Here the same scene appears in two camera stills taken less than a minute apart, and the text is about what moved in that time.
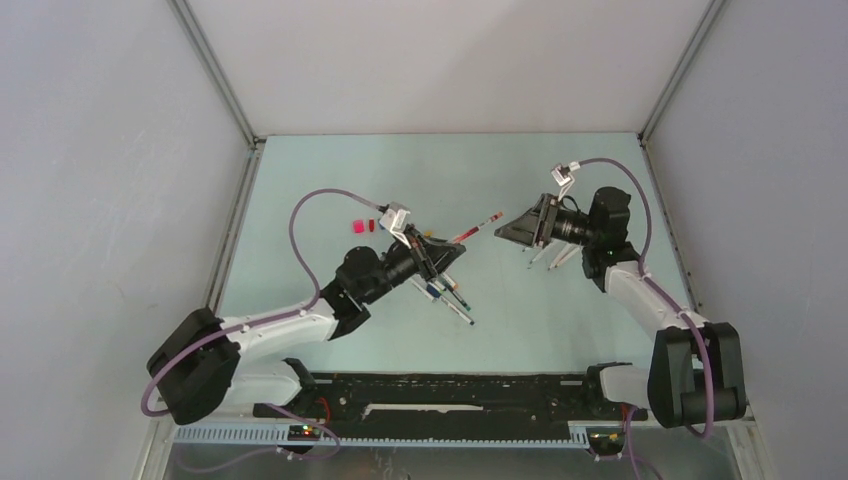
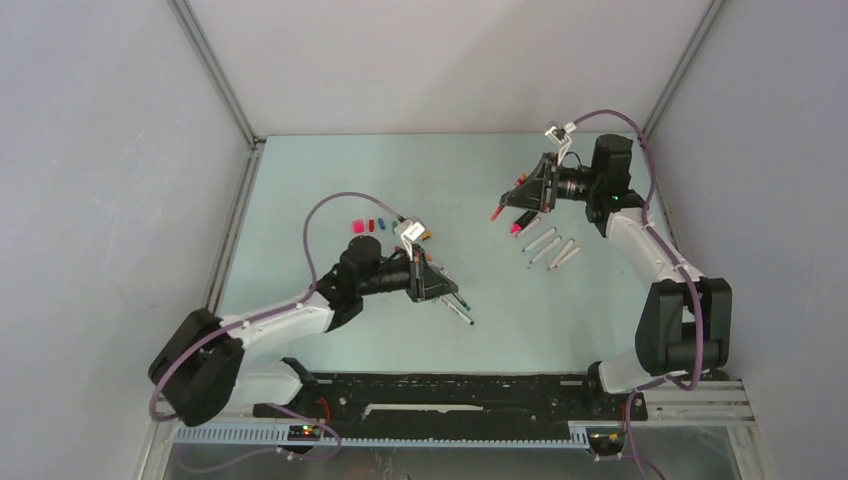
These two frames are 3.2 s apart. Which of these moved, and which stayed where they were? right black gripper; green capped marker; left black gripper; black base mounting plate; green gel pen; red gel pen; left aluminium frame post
Moved: red gel pen; left black gripper; right black gripper
Stayed: green capped marker; green gel pen; left aluminium frame post; black base mounting plate
